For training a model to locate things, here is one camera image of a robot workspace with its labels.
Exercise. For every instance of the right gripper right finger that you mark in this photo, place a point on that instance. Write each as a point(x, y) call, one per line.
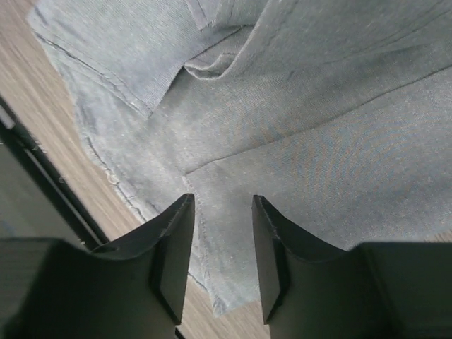
point(312, 289)

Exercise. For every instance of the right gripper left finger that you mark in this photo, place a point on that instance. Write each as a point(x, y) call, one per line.
point(132, 287)

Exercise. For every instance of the grey long sleeve shirt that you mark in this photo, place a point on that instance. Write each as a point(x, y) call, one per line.
point(338, 112)

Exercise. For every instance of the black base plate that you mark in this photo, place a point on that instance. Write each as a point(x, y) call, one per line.
point(35, 199)

